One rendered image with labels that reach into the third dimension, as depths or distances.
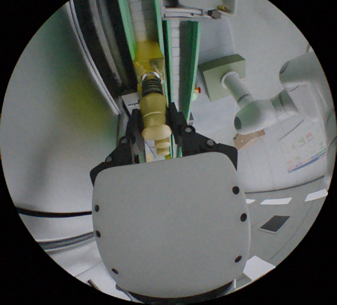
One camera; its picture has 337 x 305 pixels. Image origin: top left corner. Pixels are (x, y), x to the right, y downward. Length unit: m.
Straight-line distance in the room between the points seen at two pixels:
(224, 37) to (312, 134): 3.40
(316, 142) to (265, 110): 3.40
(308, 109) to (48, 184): 0.44
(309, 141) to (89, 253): 3.83
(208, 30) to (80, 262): 0.73
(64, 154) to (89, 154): 0.06
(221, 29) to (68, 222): 0.71
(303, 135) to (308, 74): 3.58
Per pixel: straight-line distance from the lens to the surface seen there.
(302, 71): 0.21
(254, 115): 0.37
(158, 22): 0.29
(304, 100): 0.29
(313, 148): 3.74
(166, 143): 0.22
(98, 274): 0.27
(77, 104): 0.21
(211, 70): 0.55
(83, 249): 0.20
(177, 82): 0.47
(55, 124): 0.17
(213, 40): 0.59
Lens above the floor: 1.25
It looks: 26 degrees down
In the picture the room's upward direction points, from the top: 170 degrees clockwise
